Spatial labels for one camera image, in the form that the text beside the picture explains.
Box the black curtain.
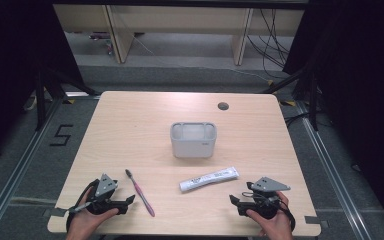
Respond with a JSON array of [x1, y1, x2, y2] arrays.
[[0, 0, 86, 168], [282, 0, 384, 231]]

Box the small colourful objects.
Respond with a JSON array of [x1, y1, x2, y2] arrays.
[[88, 31, 114, 56]]

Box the metal floor rail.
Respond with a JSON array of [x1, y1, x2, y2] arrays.
[[0, 96, 64, 240], [295, 99, 372, 240]]

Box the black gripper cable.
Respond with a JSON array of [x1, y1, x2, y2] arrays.
[[278, 199, 297, 232], [65, 178, 100, 233]]

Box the person's right hand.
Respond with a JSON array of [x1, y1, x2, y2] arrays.
[[246, 191, 294, 240]]

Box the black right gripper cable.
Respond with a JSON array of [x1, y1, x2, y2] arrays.
[[278, 199, 297, 232]]

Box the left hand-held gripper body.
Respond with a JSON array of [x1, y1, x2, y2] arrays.
[[87, 173, 119, 215]]

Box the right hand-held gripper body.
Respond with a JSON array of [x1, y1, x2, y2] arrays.
[[246, 176, 292, 220]]

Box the grey cable plug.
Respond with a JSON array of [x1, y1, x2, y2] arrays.
[[68, 202, 92, 214]]

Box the white toothpaste tube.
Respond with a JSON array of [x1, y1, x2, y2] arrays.
[[178, 166, 240, 193]]

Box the person's left hand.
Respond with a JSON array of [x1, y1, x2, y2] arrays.
[[67, 196, 119, 240]]

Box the grey tape piece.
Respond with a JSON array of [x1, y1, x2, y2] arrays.
[[304, 215, 330, 230], [43, 207, 70, 218]]

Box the black tape numeral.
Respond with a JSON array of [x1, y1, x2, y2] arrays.
[[49, 124, 75, 147]]

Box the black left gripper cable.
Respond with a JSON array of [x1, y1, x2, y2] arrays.
[[65, 178, 100, 233]]

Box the bundle of black cables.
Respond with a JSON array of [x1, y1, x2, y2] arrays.
[[246, 9, 292, 79]]

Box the grey plastic holder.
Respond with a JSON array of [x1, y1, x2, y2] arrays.
[[169, 121, 218, 159]]

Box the black metal stand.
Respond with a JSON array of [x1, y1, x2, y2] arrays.
[[34, 64, 98, 132], [262, 64, 320, 132]]

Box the pink toothbrush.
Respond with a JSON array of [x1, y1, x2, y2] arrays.
[[124, 168, 156, 218]]

